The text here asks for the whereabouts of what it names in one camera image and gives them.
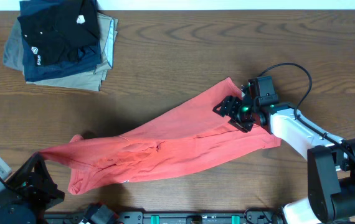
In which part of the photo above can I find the right camera cable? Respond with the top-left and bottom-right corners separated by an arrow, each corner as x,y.
257,62 -> 355,200

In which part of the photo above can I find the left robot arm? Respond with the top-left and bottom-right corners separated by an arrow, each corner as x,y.
0,154 -> 118,224

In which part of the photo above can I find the khaki folded garment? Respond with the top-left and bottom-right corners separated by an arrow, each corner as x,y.
27,13 -> 118,91

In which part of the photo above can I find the navy folded shirt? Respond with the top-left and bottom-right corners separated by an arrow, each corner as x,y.
19,0 -> 101,82

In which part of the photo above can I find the red t-shirt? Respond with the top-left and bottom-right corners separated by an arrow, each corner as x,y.
40,78 -> 281,195

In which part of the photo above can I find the grey folded garment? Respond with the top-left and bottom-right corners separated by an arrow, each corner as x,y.
2,20 -> 24,72

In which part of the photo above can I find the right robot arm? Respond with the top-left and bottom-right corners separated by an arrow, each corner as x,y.
213,77 -> 355,223

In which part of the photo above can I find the black folded polo shirt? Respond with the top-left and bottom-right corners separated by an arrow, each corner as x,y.
17,0 -> 100,66

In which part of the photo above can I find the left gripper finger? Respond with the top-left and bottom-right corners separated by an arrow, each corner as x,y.
6,154 -> 39,187
35,155 -> 54,186

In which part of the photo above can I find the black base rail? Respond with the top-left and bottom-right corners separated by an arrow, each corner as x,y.
43,210 -> 284,224

